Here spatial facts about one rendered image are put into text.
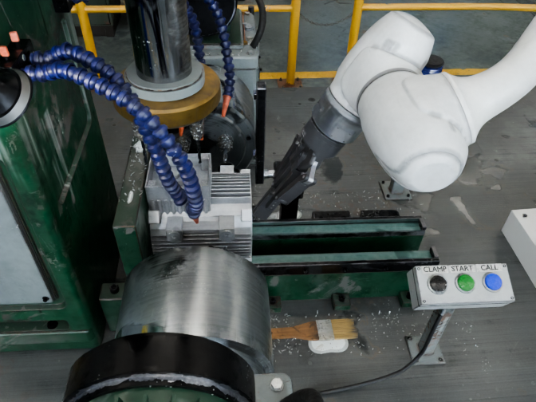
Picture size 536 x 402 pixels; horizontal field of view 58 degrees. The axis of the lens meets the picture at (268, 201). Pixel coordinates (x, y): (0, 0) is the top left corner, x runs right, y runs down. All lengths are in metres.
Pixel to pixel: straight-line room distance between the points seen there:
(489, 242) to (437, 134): 0.84
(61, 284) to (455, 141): 0.70
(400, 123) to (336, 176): 0.88
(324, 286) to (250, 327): 0.43
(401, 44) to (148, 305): 0.52
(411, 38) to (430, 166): 0.21
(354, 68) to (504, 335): 0.74
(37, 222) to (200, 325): 0.32
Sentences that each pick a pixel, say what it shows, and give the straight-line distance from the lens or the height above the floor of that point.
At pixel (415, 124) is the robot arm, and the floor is 1.42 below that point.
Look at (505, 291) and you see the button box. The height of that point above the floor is 1.06.
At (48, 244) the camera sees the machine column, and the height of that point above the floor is 1.14.
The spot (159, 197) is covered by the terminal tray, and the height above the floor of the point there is 1.12.
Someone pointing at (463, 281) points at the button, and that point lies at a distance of 0.93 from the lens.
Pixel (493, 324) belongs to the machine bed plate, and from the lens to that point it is 1.25.
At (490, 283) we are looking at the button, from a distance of 0.95.
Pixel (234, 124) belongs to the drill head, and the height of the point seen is 1.10.
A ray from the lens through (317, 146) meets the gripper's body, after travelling 0.81.
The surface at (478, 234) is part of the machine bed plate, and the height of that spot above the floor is 0.80.
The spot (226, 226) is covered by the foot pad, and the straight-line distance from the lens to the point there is 0.94.
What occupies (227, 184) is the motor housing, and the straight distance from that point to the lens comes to 0.98.
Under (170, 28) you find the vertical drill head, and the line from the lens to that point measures 0.77.
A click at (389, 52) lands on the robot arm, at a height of 1.44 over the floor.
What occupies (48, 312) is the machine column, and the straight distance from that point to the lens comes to 1.04.
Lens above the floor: 1.75
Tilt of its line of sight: 43 degrees down
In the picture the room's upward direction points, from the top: 2 degrees clockwise
